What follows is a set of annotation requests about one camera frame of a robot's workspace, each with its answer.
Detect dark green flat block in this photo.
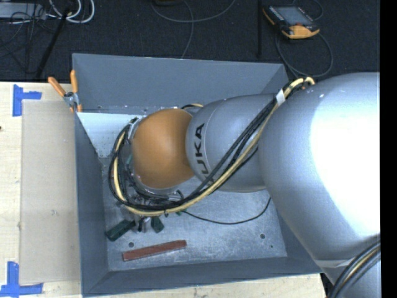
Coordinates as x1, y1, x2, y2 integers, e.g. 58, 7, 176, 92
105, 219, 138, 242

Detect grey metal bin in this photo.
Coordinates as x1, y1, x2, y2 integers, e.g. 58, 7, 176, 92
71, 53, 324, 297

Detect red-brown flat block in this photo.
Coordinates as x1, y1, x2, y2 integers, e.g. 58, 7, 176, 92
121, 239, 188, 263

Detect pale flat board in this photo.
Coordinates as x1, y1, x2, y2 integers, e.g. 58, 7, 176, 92
18, 99, 82, 287

